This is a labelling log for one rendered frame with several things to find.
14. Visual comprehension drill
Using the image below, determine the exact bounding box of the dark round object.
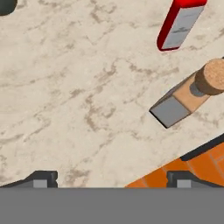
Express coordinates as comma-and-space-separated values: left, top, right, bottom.
0, 0, 18, 17

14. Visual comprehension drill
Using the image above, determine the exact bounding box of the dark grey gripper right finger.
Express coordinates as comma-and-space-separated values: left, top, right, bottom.
166, 170, 224, 189

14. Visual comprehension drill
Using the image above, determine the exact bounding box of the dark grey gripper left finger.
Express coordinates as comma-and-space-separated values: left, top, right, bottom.
0, 170, 59, 189

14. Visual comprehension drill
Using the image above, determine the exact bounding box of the red bottle with grey label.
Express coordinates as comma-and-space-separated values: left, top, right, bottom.
156, 0, 208, 53

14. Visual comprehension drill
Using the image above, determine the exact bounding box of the tan bottle with cork stopper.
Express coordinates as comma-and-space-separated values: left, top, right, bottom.
149, 58, 224, 130

